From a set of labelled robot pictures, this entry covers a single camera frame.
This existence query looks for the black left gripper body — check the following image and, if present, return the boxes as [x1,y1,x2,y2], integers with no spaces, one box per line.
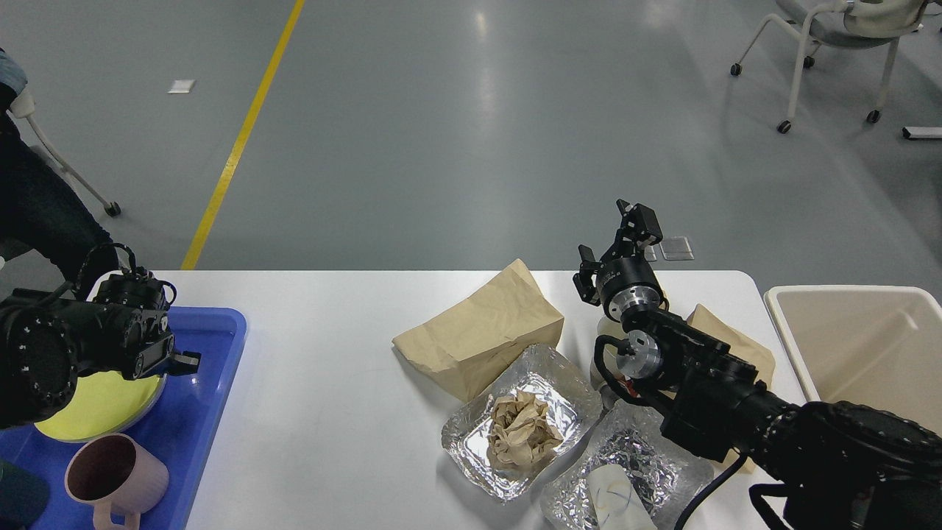
[132,331,174,380]

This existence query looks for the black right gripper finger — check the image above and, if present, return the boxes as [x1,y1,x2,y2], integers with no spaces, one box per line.
[574,244,603,306]
[615,199,663,261]

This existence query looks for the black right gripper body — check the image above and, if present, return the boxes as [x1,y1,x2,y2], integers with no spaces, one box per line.
[595,255,666,325]

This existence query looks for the yellow plastic plate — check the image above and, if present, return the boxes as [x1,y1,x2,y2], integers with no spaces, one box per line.
[35,372,159,443]

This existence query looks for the pink mug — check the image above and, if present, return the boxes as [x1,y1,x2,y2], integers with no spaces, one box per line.
[63,433,169,529]

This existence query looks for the teal mug yellow inside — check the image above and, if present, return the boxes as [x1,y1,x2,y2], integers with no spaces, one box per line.
[1,460,50,529]

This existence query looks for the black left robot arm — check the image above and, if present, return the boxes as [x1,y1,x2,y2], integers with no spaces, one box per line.
[1,242,201,429]

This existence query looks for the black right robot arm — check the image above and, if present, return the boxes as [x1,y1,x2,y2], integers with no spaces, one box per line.
[574,200,941,529]

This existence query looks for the white cup behind arm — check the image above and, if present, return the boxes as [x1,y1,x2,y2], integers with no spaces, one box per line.
[589,315,631,391]

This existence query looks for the pale green plate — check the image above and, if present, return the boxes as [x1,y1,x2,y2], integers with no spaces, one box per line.
[111,375,169,433]

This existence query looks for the blue plastic tray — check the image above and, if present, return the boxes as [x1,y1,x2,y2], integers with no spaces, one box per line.
[1,306,248,529]

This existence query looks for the foil tray with paper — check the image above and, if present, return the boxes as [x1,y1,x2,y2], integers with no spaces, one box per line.
[442,344,602,503]

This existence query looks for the large brown paper bag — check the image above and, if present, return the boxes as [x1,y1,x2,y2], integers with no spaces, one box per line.
[392,259,564,403]

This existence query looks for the small brown paper bag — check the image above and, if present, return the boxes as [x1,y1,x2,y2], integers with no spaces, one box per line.
[686,303,776,474]

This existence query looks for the foil tray with cup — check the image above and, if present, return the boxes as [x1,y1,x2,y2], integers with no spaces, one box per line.
[539,400,715,529]

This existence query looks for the crumpled brown paper ball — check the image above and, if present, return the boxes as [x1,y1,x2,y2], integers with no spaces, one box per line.
[486,390,563,473]

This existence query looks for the seated person in dark clothes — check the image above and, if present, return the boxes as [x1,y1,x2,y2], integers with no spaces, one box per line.
[1,51,120,300]

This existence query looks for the white paper cup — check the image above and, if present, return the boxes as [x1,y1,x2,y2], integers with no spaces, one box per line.
[586,464,656,529]

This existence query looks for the beige plastic bin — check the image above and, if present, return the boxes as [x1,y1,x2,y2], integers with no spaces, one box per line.
[764,285,941,432]

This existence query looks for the grey bar on floor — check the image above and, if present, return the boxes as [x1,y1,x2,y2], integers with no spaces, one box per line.
[902,125,942,141]

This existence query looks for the white wheeled chair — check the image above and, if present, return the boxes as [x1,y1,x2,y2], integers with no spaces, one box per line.
[730,1,929,135]

